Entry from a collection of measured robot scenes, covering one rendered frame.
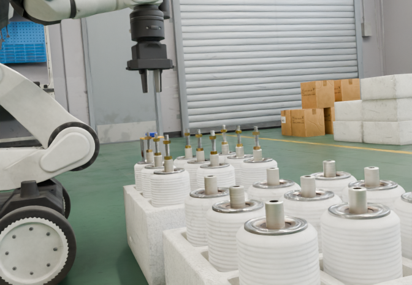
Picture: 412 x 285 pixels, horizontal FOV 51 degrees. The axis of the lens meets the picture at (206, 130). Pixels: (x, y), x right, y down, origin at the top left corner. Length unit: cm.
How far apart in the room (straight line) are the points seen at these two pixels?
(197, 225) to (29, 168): 67
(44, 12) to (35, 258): 57
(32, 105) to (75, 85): 485
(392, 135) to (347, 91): 158
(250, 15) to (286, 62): 92
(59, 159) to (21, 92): 21
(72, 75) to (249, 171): 519
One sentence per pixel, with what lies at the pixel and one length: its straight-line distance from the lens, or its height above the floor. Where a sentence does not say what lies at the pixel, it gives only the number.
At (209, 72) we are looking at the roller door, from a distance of 645.
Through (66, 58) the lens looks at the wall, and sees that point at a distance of 617.
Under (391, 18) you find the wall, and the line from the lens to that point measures 805.
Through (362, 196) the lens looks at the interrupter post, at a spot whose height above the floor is 27.
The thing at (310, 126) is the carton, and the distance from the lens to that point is 482.
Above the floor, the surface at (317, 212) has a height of 24.
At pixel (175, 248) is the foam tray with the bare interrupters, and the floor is 18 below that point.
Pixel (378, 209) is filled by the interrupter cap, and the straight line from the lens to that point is 59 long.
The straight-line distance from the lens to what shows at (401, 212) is 64.
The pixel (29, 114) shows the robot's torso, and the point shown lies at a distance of 130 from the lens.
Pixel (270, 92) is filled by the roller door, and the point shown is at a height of 55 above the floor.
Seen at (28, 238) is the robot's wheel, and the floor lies 13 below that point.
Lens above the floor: 40
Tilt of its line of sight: 3 degrees down
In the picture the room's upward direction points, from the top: 4 degrees counter-clockwise
